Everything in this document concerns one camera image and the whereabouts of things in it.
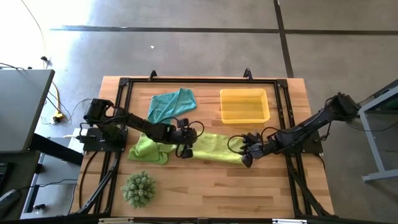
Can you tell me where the black aluminium table frame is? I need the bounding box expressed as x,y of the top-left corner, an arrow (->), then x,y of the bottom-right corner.
72,77 -> 336,218

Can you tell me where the green artificial plant ball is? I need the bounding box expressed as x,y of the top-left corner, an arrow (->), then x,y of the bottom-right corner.
120,170 -> 157,208

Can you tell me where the black desk leg beam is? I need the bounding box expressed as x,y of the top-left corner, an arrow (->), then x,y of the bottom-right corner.
29,133 -> 85,166

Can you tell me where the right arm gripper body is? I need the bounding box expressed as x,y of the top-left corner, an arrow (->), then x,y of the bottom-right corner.
244,139 -> 267,158

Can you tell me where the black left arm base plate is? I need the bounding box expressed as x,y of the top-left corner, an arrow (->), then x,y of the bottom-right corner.
76,126 -> 129,152

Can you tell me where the black computer mouse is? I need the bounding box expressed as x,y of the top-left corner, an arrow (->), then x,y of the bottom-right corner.
0,189 -> 21,213

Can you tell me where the yellow plastic basket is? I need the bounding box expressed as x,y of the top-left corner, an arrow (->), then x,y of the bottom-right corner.
220,88 -> 271,124

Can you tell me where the grey desk top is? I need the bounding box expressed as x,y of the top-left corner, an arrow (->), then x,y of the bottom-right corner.
0,68 -> 56,154

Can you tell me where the green microfiber towel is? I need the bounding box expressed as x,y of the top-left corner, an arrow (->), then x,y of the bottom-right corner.
127,132 -> 178,166
191,131 -> 246,165

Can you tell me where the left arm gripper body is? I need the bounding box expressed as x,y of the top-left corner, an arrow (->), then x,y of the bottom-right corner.
169,126 -> 198,147

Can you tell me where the teal microfiber towel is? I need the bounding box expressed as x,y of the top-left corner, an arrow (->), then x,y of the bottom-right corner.
147,87 -> 198,125

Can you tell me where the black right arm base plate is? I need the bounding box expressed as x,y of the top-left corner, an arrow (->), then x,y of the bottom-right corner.
281,129 -> 324,155

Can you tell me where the grey metal frame desk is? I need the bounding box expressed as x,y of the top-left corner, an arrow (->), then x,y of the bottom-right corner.
357,79 -> 398,183

